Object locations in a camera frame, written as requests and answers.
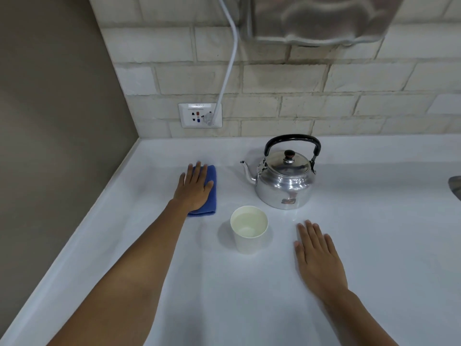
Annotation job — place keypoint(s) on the person's left hand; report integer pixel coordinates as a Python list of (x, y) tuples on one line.
[(194, 190)]

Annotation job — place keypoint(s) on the white paper cup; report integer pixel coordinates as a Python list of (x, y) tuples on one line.
[(249, 230)]

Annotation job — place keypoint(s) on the white power plug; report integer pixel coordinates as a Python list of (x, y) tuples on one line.
[(209, 118)]

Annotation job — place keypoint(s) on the blue cloth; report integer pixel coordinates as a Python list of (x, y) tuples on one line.
[(210, 194)]

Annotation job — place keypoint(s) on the white countertop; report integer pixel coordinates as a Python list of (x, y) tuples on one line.
[(378, 248)]

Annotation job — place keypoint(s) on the person's left forearm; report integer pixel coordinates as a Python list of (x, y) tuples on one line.
[(126, 281)]

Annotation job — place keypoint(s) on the steel wall hand dryer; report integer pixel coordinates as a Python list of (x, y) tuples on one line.
[(324, 17)]

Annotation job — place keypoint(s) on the person's right hand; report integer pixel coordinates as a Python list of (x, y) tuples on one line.
[(320, 263)]

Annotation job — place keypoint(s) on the white wall socket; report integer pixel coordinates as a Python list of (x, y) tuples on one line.
[(200, 115)]

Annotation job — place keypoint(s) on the silver metal kettle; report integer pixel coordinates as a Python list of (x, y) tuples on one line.
[(286, 180)]

